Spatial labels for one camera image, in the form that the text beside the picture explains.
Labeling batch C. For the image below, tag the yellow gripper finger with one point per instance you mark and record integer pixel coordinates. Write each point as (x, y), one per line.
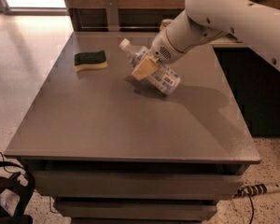
(147, 67)

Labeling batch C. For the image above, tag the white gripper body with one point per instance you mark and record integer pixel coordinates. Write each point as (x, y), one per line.
(160, 50)

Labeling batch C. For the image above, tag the clear plastic water bottle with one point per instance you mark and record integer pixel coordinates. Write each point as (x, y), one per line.
(164, 79)

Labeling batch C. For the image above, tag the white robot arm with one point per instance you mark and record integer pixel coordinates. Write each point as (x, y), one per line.
(203, 21)

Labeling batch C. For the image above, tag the green and yellow sponge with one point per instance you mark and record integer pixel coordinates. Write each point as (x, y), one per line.
(90, 61)

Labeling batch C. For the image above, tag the grey drawer cabinet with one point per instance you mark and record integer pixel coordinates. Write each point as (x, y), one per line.
(113, 150)

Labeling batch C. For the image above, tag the white power strip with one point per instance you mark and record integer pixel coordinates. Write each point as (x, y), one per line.
(257, 189)

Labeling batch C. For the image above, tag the left metal wall bracket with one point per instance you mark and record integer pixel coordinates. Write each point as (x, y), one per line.
(112, 15)

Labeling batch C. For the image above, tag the black bag with straps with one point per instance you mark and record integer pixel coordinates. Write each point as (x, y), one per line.
(25, 194)

